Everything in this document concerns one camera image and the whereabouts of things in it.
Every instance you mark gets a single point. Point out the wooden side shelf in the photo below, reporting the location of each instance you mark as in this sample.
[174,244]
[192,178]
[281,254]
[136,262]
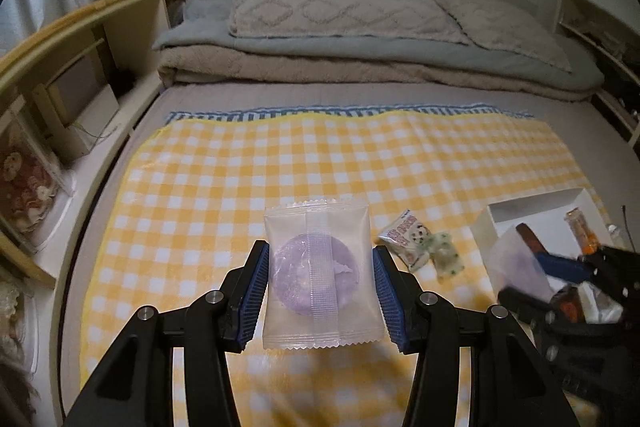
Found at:
[600,42]

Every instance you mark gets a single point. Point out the beige patterned pillow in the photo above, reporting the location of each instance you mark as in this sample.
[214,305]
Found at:
[325,7]

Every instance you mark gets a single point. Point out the orange snack packet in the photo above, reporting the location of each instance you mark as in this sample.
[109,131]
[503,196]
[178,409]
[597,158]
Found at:
[580,227]

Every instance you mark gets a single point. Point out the yellow checked cloth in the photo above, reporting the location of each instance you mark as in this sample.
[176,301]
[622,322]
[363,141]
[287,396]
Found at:
[250,167]

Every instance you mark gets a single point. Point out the clear case with dolls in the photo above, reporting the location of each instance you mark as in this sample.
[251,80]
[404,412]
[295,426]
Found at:
[30,187]

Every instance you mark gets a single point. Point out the black and red snack packet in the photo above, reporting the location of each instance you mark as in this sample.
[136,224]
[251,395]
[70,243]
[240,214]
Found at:
[567,309]

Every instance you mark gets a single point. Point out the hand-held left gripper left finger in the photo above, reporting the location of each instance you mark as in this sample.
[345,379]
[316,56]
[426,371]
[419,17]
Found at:
[252,297]

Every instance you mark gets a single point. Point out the white box on shelf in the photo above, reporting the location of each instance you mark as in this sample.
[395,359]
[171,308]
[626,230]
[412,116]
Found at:
[95,122]

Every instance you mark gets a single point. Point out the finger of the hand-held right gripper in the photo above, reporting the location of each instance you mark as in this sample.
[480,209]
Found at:
[525,304]
[565,268]

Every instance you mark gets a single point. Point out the white cardboard box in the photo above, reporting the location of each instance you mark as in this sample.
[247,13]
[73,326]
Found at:
[530,207]

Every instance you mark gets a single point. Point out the clear packet purple round snack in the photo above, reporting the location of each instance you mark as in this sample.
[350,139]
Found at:
[310,267]
[515,262]

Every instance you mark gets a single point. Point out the grey folded blanket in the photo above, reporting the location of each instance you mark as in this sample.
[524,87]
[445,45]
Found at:
[200,32]

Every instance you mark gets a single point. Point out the wooden bedside shelf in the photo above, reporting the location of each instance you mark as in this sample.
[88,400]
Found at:
[75,42]

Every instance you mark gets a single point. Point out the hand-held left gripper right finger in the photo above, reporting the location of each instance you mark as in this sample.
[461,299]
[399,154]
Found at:
[387,302]

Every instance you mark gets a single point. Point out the brown snack packet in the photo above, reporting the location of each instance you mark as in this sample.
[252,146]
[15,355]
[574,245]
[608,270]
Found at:
[527,237]

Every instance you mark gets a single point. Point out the white patterned snack packet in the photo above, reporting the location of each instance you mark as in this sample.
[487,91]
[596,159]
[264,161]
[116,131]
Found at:
[415,242]

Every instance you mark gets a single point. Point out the blue striped cloth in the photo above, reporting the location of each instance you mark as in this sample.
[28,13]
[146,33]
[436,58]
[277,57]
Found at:
[300,113]

